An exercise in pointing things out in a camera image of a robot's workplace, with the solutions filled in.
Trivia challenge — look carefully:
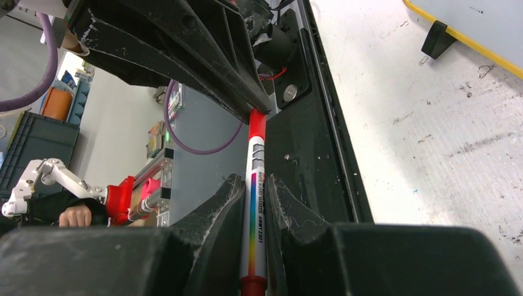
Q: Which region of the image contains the aluminium frame rail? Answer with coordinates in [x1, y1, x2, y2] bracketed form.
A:
[128, 147, 174, 227]

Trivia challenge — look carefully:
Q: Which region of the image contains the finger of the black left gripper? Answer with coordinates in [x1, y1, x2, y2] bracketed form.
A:
[67, 0, 273, 123]

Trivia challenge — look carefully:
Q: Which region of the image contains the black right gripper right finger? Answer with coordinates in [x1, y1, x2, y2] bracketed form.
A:
[265, 176, 519, 295]

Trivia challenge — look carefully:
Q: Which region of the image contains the red marker cap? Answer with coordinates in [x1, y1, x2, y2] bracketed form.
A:
[249, 109, 266, 141]

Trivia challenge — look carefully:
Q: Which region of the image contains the yellow framed whiteboard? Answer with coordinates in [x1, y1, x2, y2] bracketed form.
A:
[403, 0, 522, 78]

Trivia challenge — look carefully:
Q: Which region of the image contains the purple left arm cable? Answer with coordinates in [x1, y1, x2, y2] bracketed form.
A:
[0, 12, 244, 157]

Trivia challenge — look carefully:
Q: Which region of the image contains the orange container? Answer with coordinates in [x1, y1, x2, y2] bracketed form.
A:
[40, 87, 73, 121]

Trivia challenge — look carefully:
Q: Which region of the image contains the dark plastic storage crate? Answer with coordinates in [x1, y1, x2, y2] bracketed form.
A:
[1, 112, 80, 200]

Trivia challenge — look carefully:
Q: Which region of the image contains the operator hand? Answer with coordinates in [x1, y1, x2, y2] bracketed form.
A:
[58, 205, 92, 227]

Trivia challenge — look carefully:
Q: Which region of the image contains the red capped whiteboard marker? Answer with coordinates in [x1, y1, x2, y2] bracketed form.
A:
[238, 108, 268, 296]

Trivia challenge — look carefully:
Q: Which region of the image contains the teleoperation leader handle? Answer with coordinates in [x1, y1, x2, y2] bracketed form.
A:
[1, 158, 135, 227]

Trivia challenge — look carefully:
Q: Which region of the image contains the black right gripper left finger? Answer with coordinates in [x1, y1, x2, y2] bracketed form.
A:
[1, 174, 245, 295]

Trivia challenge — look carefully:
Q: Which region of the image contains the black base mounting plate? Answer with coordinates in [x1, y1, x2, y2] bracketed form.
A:
[237, 0, 374, 226]

